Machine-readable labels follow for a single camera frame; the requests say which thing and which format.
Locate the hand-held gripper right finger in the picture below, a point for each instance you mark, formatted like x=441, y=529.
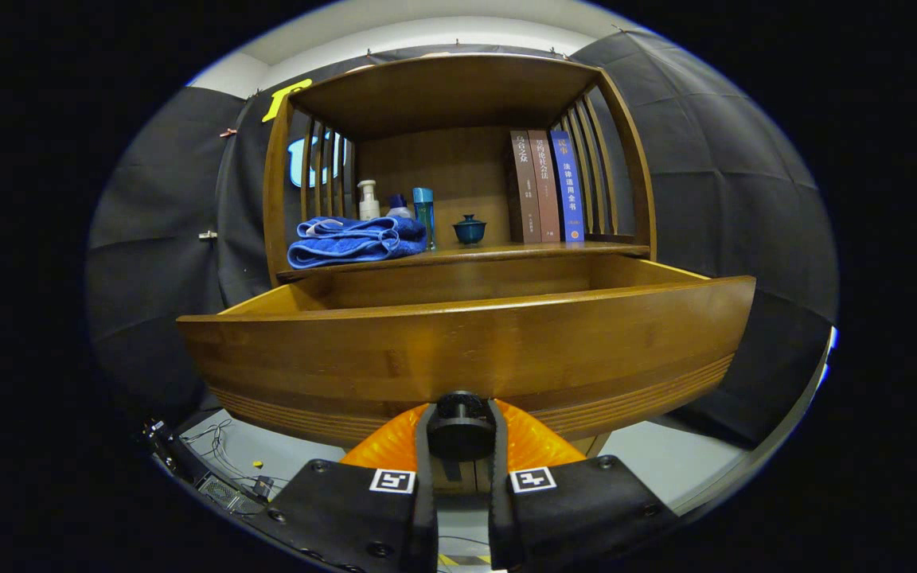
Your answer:
x=500, y=525

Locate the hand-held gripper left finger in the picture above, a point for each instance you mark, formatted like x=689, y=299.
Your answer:
x=425, y=525

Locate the wooden countertop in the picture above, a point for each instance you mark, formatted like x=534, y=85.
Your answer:
x=506, y=250

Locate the wooden cabinet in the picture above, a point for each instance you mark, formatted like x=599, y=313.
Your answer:
x=442, y=95

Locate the grey electronics box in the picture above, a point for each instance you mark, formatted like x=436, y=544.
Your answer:
x=224, y=493

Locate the blue folded towel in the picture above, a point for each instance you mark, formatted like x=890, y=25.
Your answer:
x=347, y=243

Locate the dark blue lidded teacup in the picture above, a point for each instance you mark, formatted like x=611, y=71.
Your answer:
x=470, y=231

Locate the clear bottle teal cap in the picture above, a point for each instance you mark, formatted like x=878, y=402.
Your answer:
x=424, y=215

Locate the white lotion bottle blue cap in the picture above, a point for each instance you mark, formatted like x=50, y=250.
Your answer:
x=399, y=208

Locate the white pump bottle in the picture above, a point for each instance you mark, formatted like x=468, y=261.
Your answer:
x=368, y=208

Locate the reddish brown book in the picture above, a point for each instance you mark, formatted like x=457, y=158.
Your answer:
x=548, y=191

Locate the blue book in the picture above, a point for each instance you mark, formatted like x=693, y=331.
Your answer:
x=570, y=191

